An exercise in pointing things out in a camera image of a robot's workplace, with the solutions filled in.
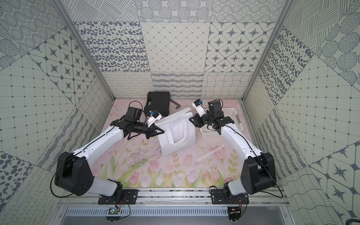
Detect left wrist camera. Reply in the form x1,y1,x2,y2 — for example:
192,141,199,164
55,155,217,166
146,110,162,128

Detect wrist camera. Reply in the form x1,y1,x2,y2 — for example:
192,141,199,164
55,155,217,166
192,99,207,117
146,110,162,128

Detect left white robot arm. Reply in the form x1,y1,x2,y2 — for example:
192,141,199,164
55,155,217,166
50,107,164,203

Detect green circuit board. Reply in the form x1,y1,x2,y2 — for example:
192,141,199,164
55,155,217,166
108,207,119,215

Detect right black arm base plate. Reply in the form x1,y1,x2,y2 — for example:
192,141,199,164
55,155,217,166
209,188,249,205

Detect floral pink table mat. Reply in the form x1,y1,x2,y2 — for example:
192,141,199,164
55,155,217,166
84,98,268,189

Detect aluminium rail frame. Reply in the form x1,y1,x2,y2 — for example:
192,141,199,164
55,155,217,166
56,188,289,220

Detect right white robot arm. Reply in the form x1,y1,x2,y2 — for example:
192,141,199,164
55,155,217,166
189,99,277,197

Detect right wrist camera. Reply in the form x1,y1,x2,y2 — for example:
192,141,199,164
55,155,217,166
192,99,207,117

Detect black controller box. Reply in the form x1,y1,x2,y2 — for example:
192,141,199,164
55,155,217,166
227,207,242,223

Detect white adhesive strip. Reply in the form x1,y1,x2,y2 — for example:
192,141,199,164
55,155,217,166
195,145,225,163

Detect white insulated delivery bag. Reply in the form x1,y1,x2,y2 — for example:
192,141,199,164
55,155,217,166
155,107,196,156

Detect black plastic case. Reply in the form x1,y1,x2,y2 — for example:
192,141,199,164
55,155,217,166
144,91,171,116

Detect white perforated plastic basket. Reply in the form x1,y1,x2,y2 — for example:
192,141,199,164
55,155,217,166
199,108,244,139

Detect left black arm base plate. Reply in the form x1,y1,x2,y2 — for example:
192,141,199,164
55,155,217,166
98,189,139,205

